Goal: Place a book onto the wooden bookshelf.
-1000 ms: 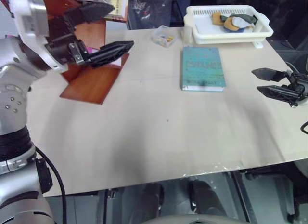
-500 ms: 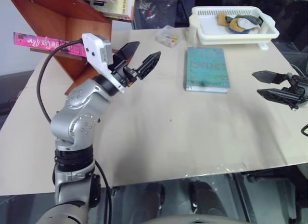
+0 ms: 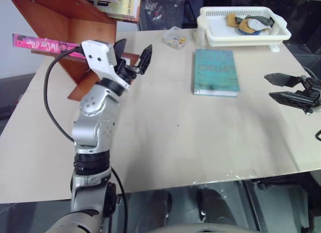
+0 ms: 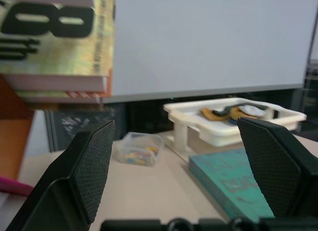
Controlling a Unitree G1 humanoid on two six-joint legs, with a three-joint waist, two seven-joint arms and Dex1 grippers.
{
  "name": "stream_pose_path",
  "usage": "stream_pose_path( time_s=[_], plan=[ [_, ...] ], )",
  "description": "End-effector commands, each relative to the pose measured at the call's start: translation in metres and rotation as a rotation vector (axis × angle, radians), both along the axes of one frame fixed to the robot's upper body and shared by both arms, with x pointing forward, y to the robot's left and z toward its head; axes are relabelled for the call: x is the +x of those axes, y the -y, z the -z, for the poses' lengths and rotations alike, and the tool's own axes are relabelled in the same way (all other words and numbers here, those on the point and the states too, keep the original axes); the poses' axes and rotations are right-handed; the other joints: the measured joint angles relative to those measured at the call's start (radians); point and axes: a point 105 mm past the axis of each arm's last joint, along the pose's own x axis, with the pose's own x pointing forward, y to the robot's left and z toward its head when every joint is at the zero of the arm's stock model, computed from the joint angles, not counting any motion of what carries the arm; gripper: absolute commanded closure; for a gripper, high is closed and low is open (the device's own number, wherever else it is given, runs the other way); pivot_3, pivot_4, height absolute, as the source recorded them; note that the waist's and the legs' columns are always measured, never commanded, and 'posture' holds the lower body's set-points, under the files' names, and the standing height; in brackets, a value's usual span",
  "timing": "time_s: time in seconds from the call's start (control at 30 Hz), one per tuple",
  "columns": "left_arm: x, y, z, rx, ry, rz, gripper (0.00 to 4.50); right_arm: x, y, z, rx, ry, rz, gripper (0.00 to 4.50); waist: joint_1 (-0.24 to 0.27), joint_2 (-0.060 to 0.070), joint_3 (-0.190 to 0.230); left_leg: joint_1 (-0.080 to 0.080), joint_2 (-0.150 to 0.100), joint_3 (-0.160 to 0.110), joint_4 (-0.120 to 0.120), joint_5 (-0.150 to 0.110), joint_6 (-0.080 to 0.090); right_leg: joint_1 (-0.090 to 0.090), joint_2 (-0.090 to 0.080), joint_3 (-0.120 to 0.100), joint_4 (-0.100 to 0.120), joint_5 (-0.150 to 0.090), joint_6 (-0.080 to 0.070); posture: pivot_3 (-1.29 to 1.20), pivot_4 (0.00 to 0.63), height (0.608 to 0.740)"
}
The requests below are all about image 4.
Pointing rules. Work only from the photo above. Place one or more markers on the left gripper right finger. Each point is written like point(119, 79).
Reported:
point(280, 171)

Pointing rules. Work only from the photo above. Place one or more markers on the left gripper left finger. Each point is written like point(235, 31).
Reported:
point(74, 181)

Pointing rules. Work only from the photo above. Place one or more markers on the pink hardcover book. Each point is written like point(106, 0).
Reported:
point(12, 185)

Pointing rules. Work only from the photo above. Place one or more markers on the teal hardcover book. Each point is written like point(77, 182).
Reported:
point(218, 176)

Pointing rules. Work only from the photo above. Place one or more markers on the wooden slanted bookshelf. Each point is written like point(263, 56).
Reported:
point(12, 121)

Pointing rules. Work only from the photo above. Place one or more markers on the gold yellow book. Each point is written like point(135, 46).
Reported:
point(62, 57)

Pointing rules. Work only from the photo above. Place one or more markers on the white cloth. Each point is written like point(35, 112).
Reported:
point(251, 109)

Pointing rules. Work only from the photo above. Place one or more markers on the colourful small pieces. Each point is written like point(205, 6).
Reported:
point(139, 157)

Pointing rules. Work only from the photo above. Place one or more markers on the blue cloth piece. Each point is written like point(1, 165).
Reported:
point(233, 121)

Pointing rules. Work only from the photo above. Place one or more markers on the mustard cloth piece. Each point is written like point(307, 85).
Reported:
point(237, 113)

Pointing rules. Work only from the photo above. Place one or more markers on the clear plastic box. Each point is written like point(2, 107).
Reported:
point(139, 141)

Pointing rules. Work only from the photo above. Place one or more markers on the dark green cloth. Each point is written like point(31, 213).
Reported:
point(223, 111)

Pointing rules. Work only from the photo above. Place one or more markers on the beige table cover sheet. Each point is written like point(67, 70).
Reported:
point(161, 186)

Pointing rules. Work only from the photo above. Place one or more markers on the tan cloth piece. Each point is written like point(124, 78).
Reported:
point(211, 115)

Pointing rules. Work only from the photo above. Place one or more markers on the white plastic drainer tray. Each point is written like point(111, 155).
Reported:
point(188, 111)

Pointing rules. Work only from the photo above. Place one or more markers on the white partition panel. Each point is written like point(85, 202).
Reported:
point(198, 42)

